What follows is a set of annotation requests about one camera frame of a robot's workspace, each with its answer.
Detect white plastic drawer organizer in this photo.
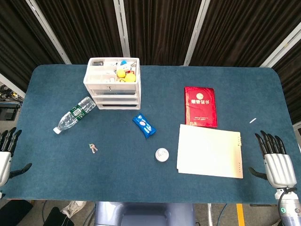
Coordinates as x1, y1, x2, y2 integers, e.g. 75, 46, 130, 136
83, 57, 142, 111

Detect black box on floor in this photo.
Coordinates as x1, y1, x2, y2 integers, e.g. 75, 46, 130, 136
0, 103, 21, 121

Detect white round tin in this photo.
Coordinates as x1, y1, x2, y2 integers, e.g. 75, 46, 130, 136
155, 147, 169, 163

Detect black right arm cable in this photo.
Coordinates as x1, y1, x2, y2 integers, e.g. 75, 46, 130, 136
277, 187, 297, 223

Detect blue floor cable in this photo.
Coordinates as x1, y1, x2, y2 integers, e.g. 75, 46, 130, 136
216, 203, 228, 226

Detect dark pleated curtain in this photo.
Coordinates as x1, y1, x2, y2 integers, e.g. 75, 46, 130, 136
0, 0, 301, 123

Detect red certificate book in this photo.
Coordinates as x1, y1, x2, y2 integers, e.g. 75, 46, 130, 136
184, 86, 218, 128

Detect cream file folder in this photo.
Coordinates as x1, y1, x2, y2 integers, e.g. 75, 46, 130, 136
176, 124, 244, 179

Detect robot left five-finger hand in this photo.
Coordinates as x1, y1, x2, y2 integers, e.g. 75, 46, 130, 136
0, 127, 32, 188

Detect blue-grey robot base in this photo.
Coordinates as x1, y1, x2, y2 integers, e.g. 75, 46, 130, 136
94, 201, 196, 226

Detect blue snack packet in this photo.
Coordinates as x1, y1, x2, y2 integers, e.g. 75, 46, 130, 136
132, 113, 157, 139

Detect robot right five-finger hand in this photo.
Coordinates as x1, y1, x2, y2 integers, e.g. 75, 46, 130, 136
248, 130, 297, 189

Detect aluminium frame post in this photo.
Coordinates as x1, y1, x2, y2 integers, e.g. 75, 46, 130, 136
260, 22, 301, 68
25, 0, 72, 65
0, 73, 26, 98
113, 0, 131, 57
183, 0, 211, 66

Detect clear plastic water bottle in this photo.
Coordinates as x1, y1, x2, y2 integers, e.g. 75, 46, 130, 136
53, 96, 96, 135

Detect grey metal table leg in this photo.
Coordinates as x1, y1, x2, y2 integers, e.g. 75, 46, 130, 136
206, 203, 214, 226

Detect white sneaker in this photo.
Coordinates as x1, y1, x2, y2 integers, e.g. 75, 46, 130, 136
60, 201, 87, 218

